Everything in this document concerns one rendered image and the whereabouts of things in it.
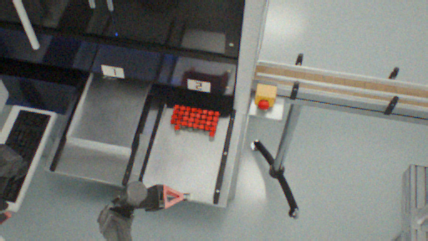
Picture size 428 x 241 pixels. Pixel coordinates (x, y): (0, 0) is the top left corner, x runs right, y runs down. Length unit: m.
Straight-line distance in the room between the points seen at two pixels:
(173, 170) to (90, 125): 0.39
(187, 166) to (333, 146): 1.32
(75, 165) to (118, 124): 0.23
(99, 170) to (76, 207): 0.95
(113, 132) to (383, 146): 1.69
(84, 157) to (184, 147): 0.38
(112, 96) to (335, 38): 1.84
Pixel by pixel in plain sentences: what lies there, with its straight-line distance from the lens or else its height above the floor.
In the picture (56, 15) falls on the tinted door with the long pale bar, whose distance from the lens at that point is 1.88.
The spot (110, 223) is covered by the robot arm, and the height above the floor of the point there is 1.36.
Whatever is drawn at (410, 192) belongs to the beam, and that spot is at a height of 0.55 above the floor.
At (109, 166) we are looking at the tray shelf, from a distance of 1.96.
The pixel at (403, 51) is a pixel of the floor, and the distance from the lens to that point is 3.59.
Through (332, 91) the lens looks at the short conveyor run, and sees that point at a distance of 2.11.
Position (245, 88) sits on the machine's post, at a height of 1.05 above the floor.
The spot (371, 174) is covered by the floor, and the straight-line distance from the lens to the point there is 3.05.
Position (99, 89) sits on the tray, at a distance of 2.15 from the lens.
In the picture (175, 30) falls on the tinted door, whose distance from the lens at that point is 1.74.
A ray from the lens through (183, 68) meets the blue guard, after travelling 1.88.
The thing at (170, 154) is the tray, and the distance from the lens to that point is 1.96.
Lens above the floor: 2.61
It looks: 59 degrees down
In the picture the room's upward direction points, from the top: 6 degrees counter-clockwise
